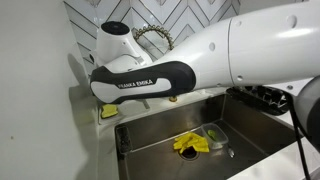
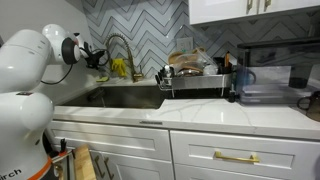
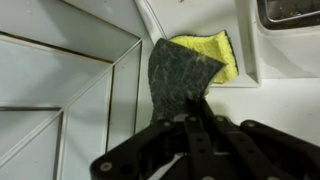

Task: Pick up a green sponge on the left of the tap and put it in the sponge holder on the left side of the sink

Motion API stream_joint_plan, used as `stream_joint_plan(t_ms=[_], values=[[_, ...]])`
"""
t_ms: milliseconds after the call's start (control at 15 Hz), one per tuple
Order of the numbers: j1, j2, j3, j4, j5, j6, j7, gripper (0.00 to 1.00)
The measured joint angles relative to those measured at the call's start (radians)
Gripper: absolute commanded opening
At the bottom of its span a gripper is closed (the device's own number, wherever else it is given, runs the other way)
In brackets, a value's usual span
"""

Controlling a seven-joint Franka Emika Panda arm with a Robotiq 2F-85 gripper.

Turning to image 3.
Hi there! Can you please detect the white sponge tray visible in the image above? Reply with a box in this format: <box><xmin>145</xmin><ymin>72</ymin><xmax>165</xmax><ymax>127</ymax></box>
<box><xmin>134</xmin><ymin>0</ymin><xmax>262</xmax><ymax>89</ymax></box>

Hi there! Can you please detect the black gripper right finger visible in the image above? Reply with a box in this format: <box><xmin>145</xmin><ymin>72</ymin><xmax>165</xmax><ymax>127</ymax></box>
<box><xmin>199</xmin><ymin>98</ymin><xmax>320</xmax><ymax>180</ymax></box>

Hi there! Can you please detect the wire sponge holder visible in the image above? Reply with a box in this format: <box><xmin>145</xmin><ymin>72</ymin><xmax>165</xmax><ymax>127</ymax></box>
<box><xmin>255</xmin><ymin>0</ymin><xmax>320</xmax><ymax>31</ymax></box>

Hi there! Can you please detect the yellow sponge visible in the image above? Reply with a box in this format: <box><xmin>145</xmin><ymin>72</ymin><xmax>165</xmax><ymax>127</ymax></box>
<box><xmin>169</xmin><ymin>30</ymin><xmax>240</xmax><ymax>85</ymax></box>

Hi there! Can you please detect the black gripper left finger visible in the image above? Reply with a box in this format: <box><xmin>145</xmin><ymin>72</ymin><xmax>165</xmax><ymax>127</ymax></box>
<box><xmin>89</xmin><ymin>97</ymin><xmax>214</xmax><ymax>180</ymax></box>

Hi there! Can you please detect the dark green scrub sponge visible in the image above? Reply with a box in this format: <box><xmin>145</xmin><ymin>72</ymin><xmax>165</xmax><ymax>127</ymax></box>
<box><xmin>147</xmin><ymin>37</ymin><xmax>228</xmax><ymax>125</ymax></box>

